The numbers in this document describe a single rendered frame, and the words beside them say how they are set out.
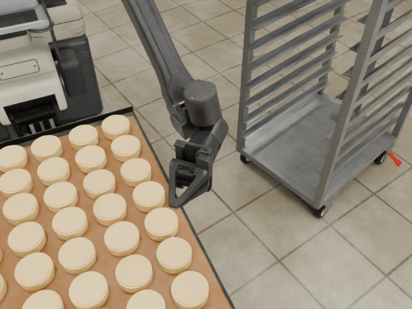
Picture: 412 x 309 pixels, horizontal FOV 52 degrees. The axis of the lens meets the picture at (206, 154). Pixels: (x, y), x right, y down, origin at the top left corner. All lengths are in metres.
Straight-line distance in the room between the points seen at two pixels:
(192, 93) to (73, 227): 0.29
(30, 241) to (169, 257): 0.20
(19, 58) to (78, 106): 0.53
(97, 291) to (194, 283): 0.13
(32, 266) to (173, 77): 0.40
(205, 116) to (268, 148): 1.29
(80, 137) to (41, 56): 0.71
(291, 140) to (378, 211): 0.50
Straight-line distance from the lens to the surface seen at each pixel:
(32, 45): 1.47
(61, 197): 0.69
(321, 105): 2.29
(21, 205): 0.70
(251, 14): 1.58
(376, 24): 1.30
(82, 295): 0.60
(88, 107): 1.93
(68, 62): 1.63
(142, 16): 0.81
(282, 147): 2.01
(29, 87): 1.47
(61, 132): 0.82
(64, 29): 1.72
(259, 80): 1.79
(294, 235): 1.88
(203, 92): 0.72
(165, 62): 0.80
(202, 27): 3.19
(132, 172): 0.70
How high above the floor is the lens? 1.53
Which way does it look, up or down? 46 degrees down
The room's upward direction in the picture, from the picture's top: straight up
